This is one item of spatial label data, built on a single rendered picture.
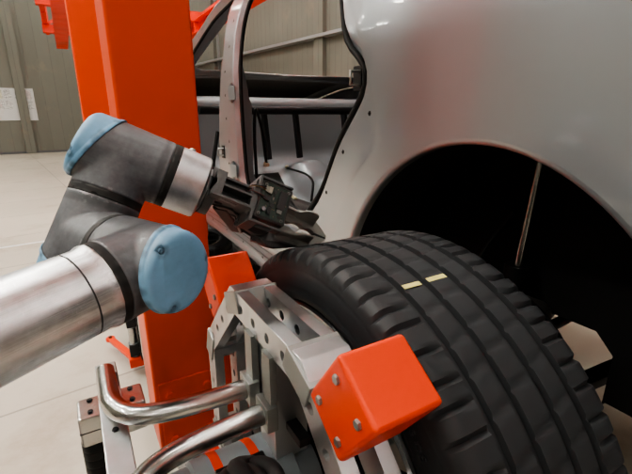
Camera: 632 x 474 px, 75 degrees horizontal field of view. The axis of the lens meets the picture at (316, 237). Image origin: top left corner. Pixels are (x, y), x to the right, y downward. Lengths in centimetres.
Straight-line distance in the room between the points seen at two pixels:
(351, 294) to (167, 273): 20
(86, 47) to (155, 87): 196
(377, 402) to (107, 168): 41
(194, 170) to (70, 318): 26
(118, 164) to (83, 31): 234
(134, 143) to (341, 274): 31
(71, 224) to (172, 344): 57
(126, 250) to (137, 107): 52
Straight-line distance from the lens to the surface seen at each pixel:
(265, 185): 59
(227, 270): 72
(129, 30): 94
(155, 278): 43
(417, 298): 49
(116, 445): 60
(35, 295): 41
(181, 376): 112
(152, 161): 57
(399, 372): 38
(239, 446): 65
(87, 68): 286
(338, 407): 39
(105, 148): 57
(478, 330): 50
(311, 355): 45
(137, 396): 72
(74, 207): 57
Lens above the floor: 136
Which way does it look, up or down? 17 degrees down
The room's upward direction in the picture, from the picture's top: straight up
